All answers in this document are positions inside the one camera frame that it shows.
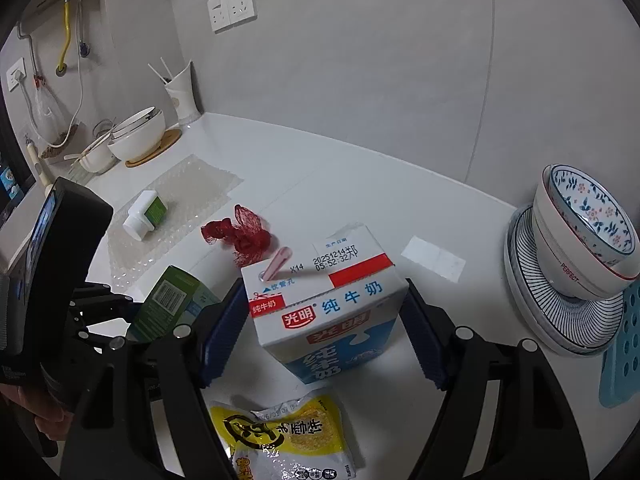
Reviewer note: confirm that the round wooden coaster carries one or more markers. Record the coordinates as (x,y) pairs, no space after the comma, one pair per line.
(165,147)

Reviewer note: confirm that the pink striped drinking straw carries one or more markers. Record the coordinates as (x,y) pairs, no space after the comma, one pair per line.
(282,262)

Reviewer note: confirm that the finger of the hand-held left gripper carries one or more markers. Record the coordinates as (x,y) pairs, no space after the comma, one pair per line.
(97,297)
(95,337)

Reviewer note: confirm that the green cardboard box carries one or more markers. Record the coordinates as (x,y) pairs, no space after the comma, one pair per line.
(170,305)

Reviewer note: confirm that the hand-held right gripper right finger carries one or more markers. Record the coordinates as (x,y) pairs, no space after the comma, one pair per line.
(425,345)

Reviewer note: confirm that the white tall cup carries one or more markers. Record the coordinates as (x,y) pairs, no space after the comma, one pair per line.
(181,95)

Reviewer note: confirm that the wooden pestle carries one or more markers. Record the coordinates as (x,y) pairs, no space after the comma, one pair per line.
(39,162)

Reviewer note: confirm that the small white bowl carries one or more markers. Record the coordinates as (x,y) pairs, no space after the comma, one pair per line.
(97,160)

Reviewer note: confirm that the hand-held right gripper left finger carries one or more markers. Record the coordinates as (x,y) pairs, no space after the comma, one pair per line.
(222,340)

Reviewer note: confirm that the person's left hand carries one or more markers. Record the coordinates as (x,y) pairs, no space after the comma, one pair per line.
(40,410)

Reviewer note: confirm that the hanging clear plastic bag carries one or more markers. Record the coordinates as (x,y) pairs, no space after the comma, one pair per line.
(47,110)

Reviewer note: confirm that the large white bowl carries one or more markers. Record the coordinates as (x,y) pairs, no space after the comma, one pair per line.
(137,140)

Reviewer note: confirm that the blue striped plate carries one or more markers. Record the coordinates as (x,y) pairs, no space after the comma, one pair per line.
(550,320)

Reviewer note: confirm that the small white wall socket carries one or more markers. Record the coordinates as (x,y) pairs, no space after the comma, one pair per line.
(15,75)

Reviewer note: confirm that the white bowl with red rim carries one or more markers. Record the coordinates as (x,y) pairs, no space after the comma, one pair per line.
(565,265)

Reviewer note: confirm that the floral patterned bowl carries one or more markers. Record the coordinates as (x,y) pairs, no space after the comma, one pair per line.
(590,215)

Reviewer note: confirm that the red mesh net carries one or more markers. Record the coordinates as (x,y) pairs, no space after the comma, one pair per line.
(240,237)

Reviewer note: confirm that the white bottle with green label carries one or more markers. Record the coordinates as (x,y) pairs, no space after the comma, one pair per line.
(145,212)

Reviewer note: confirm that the blue white milk carton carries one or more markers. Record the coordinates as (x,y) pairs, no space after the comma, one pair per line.
(325,320)

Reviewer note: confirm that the clear tape patch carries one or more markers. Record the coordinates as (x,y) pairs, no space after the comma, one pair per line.
(432,257)

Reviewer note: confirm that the clear bubble wrap sheet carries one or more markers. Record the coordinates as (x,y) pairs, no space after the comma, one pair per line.
(200,180)

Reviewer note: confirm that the yellow snack packet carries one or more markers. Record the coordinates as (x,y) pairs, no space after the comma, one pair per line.
(300,435)

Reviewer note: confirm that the blue plastic utensil holder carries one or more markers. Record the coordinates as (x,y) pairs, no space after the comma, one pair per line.
(625,360)

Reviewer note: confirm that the white straw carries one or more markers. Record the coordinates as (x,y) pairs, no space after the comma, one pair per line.
(158,73)
(166,67)

